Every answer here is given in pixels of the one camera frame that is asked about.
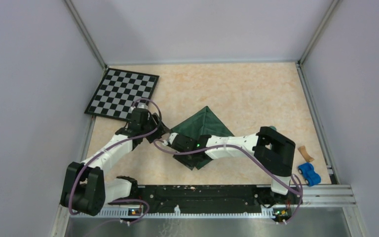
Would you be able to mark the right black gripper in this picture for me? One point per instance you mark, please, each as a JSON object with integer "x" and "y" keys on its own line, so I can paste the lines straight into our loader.
{"x": 181, "y": 158}

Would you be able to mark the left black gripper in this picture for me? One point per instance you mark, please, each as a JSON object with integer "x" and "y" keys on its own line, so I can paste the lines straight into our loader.
{"x": 162, "y": 130}

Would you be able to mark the dark green cloth napkin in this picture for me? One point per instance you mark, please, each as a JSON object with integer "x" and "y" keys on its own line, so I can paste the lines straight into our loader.
{"x": 204, "y": 122}

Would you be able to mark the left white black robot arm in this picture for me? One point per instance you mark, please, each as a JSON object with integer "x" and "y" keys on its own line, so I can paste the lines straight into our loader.
{"x": 85, "y": 189}

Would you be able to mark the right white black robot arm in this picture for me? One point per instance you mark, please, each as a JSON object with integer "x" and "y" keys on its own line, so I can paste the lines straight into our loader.
{"x": 273, "y": 151}

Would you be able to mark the black grey checkerboard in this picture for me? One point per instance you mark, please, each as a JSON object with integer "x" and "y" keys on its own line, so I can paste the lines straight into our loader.
{"x": 117, "y": 92}

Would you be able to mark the small tan wooden piece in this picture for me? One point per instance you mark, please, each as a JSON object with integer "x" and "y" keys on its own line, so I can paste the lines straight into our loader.
{"x": 307, "y": 157}

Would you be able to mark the blue toy car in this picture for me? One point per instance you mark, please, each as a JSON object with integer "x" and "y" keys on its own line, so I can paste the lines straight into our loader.
{"x": 310, "y": 176}

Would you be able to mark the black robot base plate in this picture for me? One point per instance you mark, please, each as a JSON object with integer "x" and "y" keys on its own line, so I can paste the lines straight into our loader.
{"x": 211, "y": 199}

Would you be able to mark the white toothed cable rail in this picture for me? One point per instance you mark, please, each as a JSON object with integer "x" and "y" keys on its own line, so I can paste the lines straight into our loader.
{"x": 123, "y": 213}

